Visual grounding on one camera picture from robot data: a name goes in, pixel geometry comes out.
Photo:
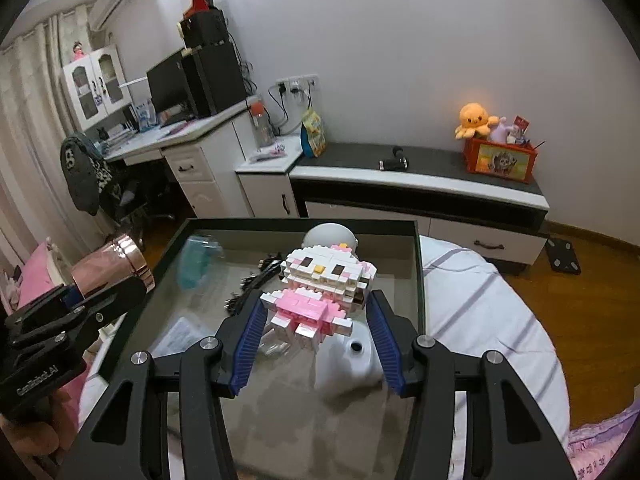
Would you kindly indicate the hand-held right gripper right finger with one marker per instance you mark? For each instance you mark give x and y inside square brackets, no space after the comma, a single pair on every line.
[387,350]

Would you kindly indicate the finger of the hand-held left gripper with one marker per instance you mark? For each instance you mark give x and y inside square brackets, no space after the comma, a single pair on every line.
[45,305]
[120,297]

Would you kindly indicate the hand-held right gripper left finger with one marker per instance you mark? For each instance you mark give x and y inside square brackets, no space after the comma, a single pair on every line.
[247,355]

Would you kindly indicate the rose gold cup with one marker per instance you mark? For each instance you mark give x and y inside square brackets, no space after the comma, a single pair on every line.
[115,260]

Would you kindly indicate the clear plastic box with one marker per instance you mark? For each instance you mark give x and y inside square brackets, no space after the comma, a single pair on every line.
[182,335]

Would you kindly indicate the black beaded hair clip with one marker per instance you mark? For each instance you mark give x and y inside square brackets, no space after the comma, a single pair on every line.
[247,285]

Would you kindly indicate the green round container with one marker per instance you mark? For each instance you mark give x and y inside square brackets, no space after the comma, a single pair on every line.
[200,260]

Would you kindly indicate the pink white block figure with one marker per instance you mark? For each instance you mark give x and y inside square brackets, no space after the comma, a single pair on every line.
[315,280]

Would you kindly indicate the pink box with black rim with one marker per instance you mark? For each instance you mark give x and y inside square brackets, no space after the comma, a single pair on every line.
[325,435]

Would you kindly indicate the person's left hand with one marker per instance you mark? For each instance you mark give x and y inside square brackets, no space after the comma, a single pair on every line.
[30,435]

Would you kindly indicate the white striped quilt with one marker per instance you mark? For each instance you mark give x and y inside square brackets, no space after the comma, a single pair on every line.
[475,310]

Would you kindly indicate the grey patterned clothing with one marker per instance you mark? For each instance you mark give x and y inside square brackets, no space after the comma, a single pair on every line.
[85,175]

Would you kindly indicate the cream curtain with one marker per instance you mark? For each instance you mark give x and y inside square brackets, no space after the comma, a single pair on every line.
[30,160]

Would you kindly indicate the white desk with drawers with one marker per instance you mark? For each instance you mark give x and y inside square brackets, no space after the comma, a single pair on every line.
[210,175]

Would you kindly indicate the black and white low cabinet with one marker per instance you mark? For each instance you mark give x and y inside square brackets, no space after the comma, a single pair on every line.
[425,195]

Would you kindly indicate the stack of books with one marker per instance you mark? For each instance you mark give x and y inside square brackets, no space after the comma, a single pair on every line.
[119,136]

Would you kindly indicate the white nightstand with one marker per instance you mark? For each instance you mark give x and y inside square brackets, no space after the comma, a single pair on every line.
[265,190]

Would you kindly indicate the pink items on desk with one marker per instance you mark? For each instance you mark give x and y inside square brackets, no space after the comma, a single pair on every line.
[175,130]

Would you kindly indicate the blue white packets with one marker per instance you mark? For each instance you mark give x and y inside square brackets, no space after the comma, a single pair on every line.
[144,116]

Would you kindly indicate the black massage gun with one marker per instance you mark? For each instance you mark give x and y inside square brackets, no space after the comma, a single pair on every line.
[394,159]

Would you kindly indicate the black bathroom scale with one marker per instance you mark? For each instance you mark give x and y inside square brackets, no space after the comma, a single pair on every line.
[562,256]

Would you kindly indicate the papers on nightstand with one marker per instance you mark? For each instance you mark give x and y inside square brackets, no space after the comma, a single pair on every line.
[267,154]

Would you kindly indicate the white glass-door cabinet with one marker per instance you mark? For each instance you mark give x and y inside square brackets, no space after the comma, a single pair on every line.
[97,90]

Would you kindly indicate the black computer monitor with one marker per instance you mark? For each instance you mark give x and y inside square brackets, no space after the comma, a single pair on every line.
[167,82]

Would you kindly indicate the red storage box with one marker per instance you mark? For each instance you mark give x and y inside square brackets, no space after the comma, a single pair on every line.
[500,160]

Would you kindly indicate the clear bottle with red cap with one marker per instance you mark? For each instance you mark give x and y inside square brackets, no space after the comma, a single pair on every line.
[261,127]

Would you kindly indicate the blue yellow snack bag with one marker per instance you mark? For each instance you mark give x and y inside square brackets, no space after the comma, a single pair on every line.
[315,132]

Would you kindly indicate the pink floral quilt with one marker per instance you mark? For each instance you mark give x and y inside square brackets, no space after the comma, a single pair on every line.
[605,445]

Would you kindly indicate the black computer tower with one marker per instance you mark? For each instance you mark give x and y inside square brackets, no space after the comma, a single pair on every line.
[215,80]

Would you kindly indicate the purple plush toy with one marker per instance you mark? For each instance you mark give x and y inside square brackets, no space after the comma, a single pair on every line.
[500,131]

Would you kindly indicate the orange octopus plush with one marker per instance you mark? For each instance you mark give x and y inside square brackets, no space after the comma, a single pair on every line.
[475,117]

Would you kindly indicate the small pink doll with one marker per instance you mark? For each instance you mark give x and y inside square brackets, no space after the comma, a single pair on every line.
[78,52]

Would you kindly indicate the red card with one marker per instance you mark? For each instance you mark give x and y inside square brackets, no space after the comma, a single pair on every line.
[521,126]

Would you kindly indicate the small white stand lamp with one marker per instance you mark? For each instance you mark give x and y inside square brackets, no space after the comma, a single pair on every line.
[184,30]

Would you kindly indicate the white wall power outlet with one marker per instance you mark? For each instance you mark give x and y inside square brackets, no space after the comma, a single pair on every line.
[300,82]

